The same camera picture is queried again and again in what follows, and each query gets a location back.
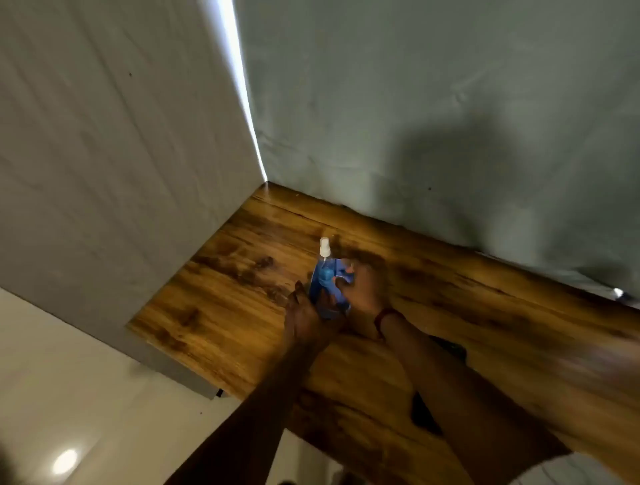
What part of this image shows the black smartphone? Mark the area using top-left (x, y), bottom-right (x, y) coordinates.
top-left (409, 335), bottom-right (469, 436)

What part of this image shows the person's left forearm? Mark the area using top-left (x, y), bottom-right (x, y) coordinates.
top-left (165, 342), bottom-right (313, 485)

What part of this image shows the grey-green curtain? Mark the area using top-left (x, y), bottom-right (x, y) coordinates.
top-left (233, 0), bottom-right (640, 312)

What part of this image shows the red wrist band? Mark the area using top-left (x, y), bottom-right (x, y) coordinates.
top-left (373, 308), bottom-right (404, 342)

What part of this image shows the white striped shirt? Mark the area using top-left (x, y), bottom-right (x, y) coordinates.
top-left (507, 451), bottom-right (626, 485)

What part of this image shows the person's right hand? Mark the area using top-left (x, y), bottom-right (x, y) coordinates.
top-left (335, 259), bottom-right (396, 342)

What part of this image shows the person's right forearm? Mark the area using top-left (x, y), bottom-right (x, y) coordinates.
top-left (379, 313), bottom-right (572, 485)

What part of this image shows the person's left hand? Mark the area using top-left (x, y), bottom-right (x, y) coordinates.
top-left (283, 282), bottom-right (346, 353)

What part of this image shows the blue plastic container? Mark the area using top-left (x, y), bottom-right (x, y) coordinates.
top-left (307, 257), bottom-right (356, 320)

